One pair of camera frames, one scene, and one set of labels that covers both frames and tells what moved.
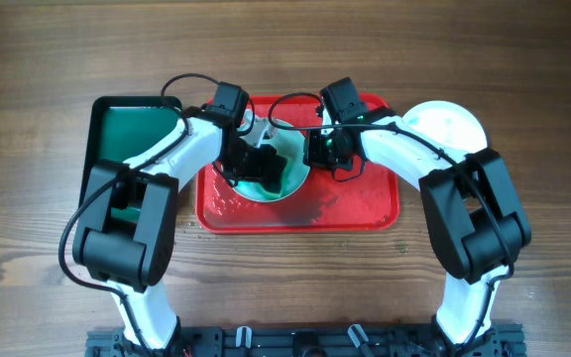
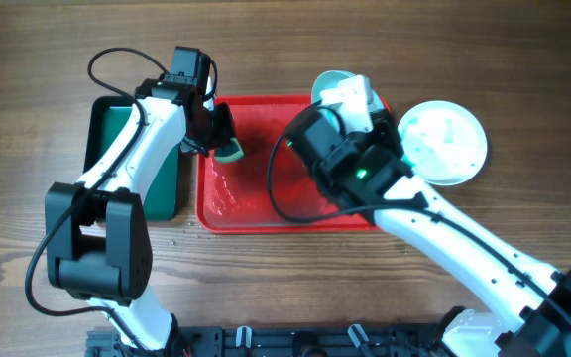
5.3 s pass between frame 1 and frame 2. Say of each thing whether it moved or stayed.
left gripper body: moved
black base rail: stayed
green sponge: moved
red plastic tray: stayed
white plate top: moved
